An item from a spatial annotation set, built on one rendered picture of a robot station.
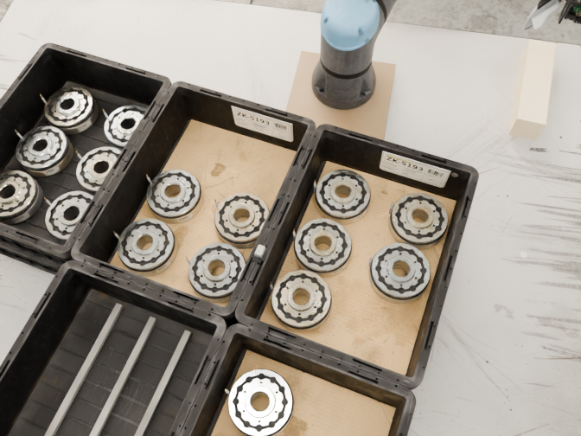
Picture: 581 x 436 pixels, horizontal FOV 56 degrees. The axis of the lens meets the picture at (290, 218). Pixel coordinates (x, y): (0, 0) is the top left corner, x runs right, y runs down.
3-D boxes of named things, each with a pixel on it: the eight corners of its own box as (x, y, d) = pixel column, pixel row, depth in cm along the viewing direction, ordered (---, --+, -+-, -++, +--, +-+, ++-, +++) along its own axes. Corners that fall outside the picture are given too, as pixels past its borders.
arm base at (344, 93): (315, 57, 133) (316, 26, 124) (377, 62, 132) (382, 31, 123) (308, 106, 126) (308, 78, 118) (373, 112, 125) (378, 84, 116)
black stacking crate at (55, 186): (68, 80, 122) (46, 43, 112) (186, 116, 116) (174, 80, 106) (-38, 229, 106) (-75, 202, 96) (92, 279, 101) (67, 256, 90)
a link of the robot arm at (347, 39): (310, 65, 119) (310, 17, 107) (334, 23, 124) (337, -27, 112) (361, 82, 117) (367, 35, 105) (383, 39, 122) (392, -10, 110)
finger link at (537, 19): (512, 36, 109) (555, 12, 101) (516, 16, 111) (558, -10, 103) (522, 46, 110) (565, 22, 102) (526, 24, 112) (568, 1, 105)
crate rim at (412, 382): (319, 128, 102) (319, 120, 100) (477, 176, 96) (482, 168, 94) (233, 323, 86) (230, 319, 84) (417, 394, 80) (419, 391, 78)
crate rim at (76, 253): (177, 86, 108) (174, 78, 106) (318, 128, 102) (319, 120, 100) (72, 262, 92) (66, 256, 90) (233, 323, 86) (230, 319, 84)
